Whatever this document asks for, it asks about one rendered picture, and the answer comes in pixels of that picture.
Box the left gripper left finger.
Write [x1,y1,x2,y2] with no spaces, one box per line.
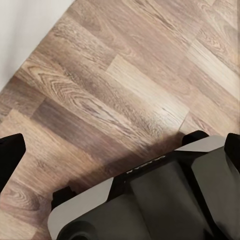
[0,133,26,193]

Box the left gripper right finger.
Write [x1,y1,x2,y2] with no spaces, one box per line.
[224,133,240,173]

